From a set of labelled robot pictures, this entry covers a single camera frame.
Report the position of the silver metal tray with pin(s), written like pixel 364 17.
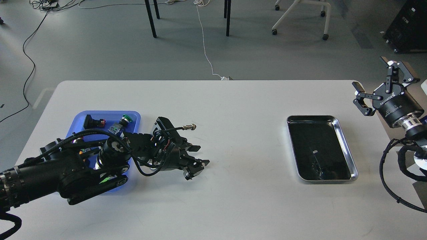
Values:
pixel 320 150

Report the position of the black table leg left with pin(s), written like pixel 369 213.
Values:
pixel 150 15

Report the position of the blue plastic tray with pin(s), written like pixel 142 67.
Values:
pixel 114 122

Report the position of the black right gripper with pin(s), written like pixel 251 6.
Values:
pixel 398 105

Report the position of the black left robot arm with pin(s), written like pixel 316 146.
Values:
pixel 60 168

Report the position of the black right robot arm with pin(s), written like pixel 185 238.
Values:
pixel 412 155

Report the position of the black selector switch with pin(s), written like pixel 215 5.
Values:
pixel 90 123

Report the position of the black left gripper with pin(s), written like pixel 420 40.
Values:
pixel 168 156

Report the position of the black table leg right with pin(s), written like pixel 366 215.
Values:
pixel 227 15

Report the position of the green push button switch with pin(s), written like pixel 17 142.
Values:
pixel 118 127

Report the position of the black table leg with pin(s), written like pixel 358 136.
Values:
pixel 150 15
pixel 227 15

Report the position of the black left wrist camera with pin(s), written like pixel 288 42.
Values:
pixel 164 127

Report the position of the black equipment case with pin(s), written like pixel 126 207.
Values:
pixel 407 32

